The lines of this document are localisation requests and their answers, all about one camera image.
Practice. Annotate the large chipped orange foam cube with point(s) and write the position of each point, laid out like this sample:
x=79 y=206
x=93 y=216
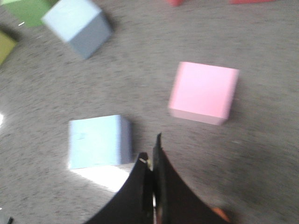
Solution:
x=221 y=213

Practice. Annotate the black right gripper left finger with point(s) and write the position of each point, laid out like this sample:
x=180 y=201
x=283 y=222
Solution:
x=133 y=203

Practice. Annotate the green foam cube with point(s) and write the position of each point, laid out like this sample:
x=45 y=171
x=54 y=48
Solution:
x=28 y=11

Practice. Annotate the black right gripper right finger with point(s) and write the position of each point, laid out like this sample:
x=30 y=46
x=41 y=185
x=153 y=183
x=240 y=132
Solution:
x=175 y=201

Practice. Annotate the smooth red foam cube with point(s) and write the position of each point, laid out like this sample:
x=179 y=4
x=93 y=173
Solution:
x=248 y=1

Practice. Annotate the textured red foam cube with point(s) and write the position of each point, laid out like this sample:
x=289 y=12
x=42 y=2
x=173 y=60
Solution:
x=175 y=3

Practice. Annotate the notched light blue foam cube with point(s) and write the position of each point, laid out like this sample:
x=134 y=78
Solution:
x=99 y=141

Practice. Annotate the yellow foam cube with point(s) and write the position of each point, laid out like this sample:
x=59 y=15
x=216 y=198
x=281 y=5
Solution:
x=7 y=44

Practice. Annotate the pink foam cube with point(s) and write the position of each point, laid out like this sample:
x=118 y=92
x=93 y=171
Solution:
x=203 y=93

